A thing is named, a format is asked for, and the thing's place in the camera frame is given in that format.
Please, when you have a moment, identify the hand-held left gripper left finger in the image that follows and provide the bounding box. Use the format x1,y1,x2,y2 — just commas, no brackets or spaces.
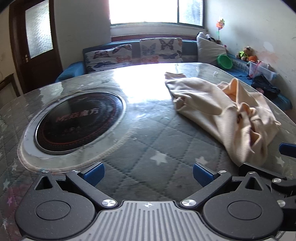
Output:
35,162,117,210

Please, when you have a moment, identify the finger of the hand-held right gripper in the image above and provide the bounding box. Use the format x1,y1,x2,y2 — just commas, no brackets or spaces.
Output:
279,142,296,160
238,163,296,208

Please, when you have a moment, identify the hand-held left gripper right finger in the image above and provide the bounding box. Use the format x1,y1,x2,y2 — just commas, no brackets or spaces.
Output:
181,163,271,209

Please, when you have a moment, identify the cream sweatshirt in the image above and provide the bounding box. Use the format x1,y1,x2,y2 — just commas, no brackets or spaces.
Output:
165,72,281,167

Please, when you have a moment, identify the dark clothes pile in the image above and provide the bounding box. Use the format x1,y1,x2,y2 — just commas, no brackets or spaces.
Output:
251,74,281,99

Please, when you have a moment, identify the round black induction cooker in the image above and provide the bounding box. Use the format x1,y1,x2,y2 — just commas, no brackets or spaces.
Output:
21,90,127,166

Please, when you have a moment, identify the clear plastic storage box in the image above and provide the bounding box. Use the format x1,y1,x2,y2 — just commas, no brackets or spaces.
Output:
247,61,279,81

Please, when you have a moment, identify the patterned quilted sofa mat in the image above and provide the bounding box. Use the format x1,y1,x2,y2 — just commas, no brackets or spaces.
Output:
228,54,251,79

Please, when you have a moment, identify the brown teddy bear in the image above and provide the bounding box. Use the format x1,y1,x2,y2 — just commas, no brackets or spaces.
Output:
236,46,253,61

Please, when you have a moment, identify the blue sofa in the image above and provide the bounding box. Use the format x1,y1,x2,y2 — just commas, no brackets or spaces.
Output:
55,38,293,110

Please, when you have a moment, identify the green plastic basin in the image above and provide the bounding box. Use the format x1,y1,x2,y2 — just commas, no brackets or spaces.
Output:
217,54,233,69

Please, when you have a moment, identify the brown wooden door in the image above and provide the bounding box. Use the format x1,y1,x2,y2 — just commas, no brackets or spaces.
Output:
9,0,63,94

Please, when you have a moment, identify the butterfly print cushion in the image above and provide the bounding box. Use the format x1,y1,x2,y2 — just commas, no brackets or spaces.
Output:
139,37,183,64
84,44,133,74

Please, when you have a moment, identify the grey pillow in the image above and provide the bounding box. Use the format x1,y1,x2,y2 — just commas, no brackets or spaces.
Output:
196,32,228,66

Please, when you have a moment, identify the colourful pinwheel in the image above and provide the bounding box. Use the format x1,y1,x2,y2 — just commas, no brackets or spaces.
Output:
216,20,226,44

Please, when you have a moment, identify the window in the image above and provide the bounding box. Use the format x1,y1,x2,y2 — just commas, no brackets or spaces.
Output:
109,0,206,29

